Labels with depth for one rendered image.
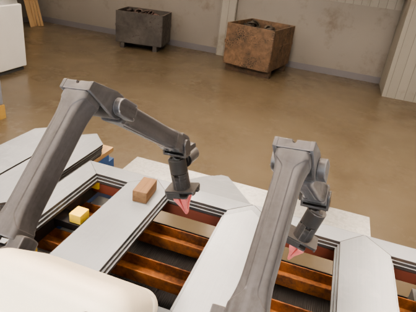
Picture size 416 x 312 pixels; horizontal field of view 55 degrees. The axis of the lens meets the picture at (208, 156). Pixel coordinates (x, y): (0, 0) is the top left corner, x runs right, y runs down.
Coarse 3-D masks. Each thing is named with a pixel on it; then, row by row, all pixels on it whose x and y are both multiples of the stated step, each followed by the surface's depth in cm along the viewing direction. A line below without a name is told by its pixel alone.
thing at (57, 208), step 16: (96, 176) 175; (80, 192) 165; (64, 208) 155; (160, 208) 161; (192, 208) 164; (208, 208) 163; (240, 208) 163; (256, 208) 165; (144, 224) 149; (128, 240) 139; (320, 240) 152; (112, 256) 130; (336, 256) 145; (192, 272) 129; (336, 272) 136; (336, 288) 129; (336, 304) 123
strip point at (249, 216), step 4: (236, 212) 160; (240, 212) 160; (244, 212) 161; (248, 212) 161; (252, 212) 161; (228, 216) 157; (232, 216) 157; (236, 216) 158; (240, 216) 158; (244, 216) 158; (248, 216) 159; (252, 216) 159; (256, 216) 159; (244, 220) 156; (248, 220) 156; (252, 220) 156; (256, 220) 157; (256, 224) 154
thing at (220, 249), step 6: (210, 240) 142; (216, 240) 143; (210, 246) 139; (216, 246) 140; (222, 246) 140; (228, 246) 140; (234, 246) 141; (210, 252) 137; (216, 252) 137; (222, 252) 137; (228, 252) 138; (234, 252) 138; (240, 252) 138; (246, 252) 139; (228, 258) 135; (234, 258) 135; (240, 258) 136
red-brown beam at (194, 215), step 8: (104, 184) 177; (104, 192) 178; (112, 192) 177; (168, 208) 170; (176, 208) 169; (184, 216) 169; (192, 216) 168; (200, 216) 166; (208, 216) 165; (216, 224) 165; (320, 248) 154; (320, 256) 156; (328, 256) 154; (400, 272) 147; (408, 272) 146; (408, 280) 148
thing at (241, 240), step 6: (222, 228) 149; (216, 234) 146; (222, 234) 146; (228, 234) 147; (234, 234) 147; (240, 234) 148; (222, 240) 143; (228, 240) 144; (234, 240) 144; (240, 240) 144; (246, 240) 145; (252, 240) 145; (240, 246) 141; (246, 246) 142
